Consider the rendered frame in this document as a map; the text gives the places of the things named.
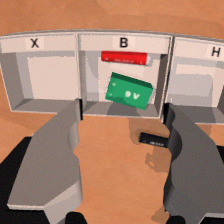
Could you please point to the white rack of labelled bins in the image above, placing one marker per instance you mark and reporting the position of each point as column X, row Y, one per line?
column 48, row 79

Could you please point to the black aa battery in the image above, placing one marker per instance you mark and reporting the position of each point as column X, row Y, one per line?
column 153, row 139

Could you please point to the red battery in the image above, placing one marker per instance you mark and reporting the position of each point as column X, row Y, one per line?
column 138, row 58

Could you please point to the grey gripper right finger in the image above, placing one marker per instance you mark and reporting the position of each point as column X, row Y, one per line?
column 194, row 188

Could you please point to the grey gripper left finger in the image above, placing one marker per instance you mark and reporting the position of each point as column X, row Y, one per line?
column 40, row 179

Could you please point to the green nine-volt battery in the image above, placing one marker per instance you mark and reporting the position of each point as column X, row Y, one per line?
column 128, row 91

